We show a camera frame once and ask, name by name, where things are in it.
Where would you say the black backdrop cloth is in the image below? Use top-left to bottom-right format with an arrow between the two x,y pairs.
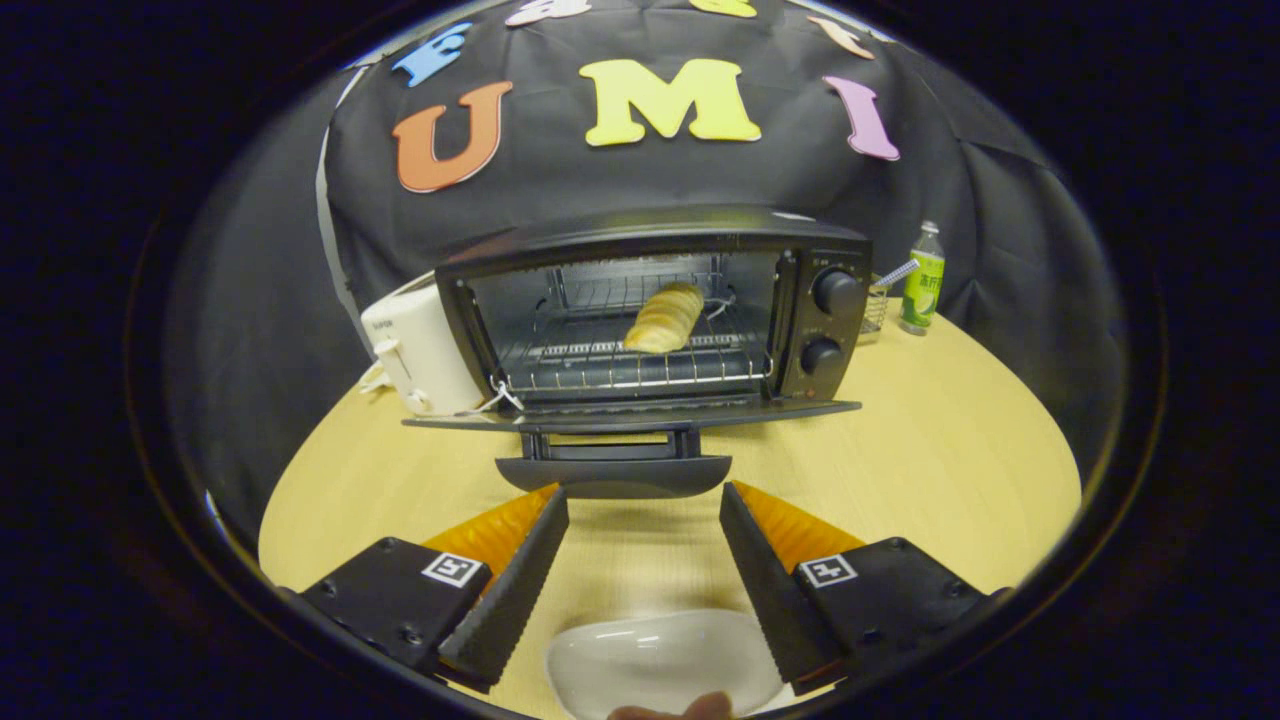
165,0 -> 1131,541

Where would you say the green label drink bottle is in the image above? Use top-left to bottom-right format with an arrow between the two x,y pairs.
900,221 -> 946,336

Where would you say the yellow ridged bread roll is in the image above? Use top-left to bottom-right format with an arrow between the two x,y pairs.
623,282 -> 705,355

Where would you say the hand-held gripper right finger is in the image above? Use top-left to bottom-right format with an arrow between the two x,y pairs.
719,481 -> 1006,696

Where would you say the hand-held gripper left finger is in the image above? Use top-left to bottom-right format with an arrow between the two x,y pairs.
290,485 -> 570,693

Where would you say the black toaster oven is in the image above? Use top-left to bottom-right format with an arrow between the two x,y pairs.
403,205 -> 873,499

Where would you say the white pop-up toaster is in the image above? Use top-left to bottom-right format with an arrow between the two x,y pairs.
360,272 -> 491,417

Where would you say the white plate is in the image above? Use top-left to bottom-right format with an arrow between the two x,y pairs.
545,610 -> 786,720

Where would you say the wire mesh holder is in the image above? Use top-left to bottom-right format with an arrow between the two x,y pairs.
858,275 -> 893,346

